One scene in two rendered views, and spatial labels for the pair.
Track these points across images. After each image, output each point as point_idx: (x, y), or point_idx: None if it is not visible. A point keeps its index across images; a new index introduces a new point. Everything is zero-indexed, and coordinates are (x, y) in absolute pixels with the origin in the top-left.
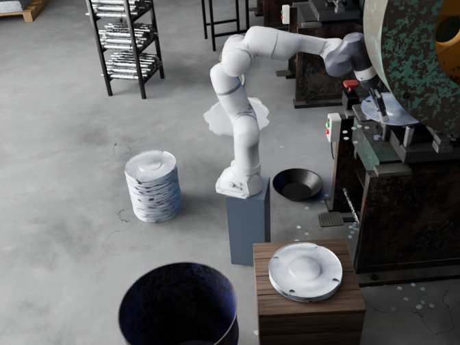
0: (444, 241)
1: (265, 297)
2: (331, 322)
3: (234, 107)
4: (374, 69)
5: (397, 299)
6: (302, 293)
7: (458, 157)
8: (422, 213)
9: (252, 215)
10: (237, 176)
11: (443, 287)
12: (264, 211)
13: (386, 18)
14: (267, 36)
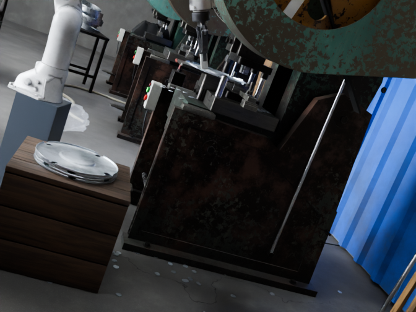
0: (228, 226)
1: (20, 160)
2: (87, 208)
3: None
4: None
5: (164, 269)
6: (65, 166)
7: (260, 125)
8: (215, 177)
9: (37, 125)
10: (38, 73)
11: (216, 277)
12: (53, 123)
13: None
14: None
